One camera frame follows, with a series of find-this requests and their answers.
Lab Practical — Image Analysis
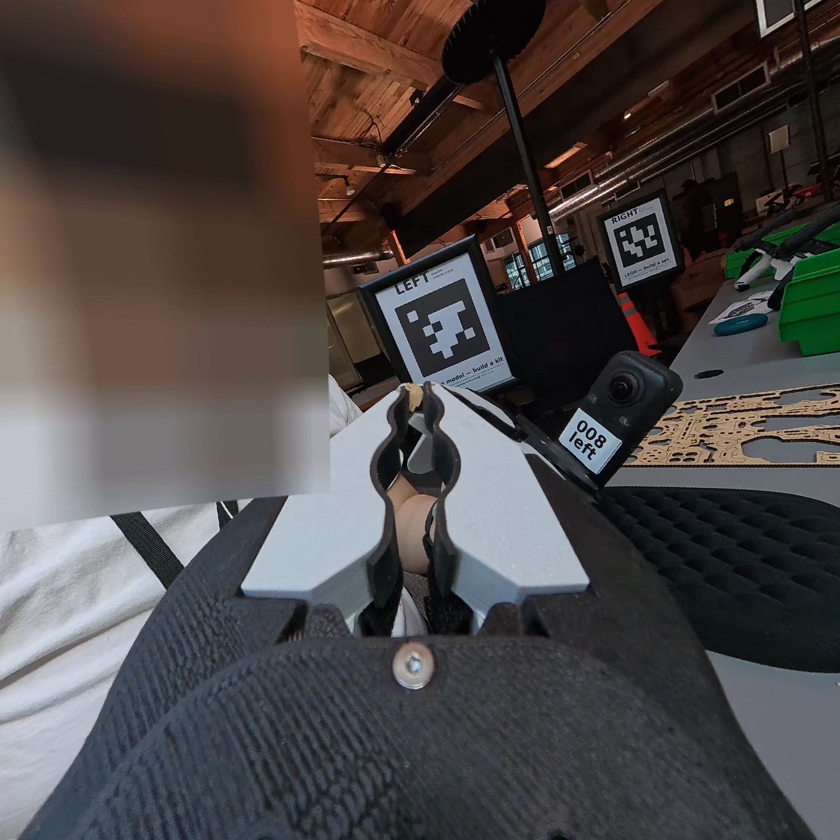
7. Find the black cushioned wrist pad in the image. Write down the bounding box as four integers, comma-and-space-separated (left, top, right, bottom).
594, 487, 840, 674

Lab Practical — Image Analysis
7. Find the black divider panel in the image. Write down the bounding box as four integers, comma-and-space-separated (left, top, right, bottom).
492, 257, 641, 409

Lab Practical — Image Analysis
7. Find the grey desk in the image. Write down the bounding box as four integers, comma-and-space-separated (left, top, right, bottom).
600, 276, 840, 840

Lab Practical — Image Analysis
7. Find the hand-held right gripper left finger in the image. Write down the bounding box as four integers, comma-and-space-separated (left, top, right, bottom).
240, 385, 413, 634

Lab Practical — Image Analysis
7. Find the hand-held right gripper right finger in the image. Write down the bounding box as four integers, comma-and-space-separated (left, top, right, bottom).
422, 381, 593, 627

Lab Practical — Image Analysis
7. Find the green bin with tools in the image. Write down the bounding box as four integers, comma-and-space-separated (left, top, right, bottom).
725, 222, 840, 280

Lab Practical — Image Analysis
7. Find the black pole with round disc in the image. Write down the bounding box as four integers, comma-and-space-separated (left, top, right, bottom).
441, 0, 567, 278

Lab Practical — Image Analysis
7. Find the large framed tag sign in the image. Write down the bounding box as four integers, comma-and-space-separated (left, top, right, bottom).
357, 235, 519, 396

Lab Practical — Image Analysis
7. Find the black and white tool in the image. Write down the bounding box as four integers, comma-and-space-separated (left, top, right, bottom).
730, 226, 840, 294

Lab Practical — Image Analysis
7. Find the person's left hand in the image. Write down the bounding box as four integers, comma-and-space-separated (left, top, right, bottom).
390, 476, 438, 573

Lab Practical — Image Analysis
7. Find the small framed tag sign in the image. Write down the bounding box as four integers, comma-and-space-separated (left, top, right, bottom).
596, 190, 687, 294

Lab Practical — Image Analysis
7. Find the orange traffic cone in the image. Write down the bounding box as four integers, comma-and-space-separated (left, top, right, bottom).
617, 292, 661, 359

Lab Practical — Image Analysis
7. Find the laser-cut wooden parts sheet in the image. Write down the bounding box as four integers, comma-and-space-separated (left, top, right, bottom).
629, 386, 840, 468

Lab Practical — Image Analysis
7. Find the black strap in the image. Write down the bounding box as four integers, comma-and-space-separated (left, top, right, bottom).
110, 513, 186, 589

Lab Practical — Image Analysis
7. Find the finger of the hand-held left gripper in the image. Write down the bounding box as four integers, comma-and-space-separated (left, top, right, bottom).
453, 388, 527, 454
402, 430, 437, 490

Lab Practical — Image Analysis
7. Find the large green bin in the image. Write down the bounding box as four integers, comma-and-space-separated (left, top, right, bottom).
777, 252, 840, 358

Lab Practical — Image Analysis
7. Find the printed leaflet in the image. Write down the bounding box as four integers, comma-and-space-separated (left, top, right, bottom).
709, 292, 777, 324

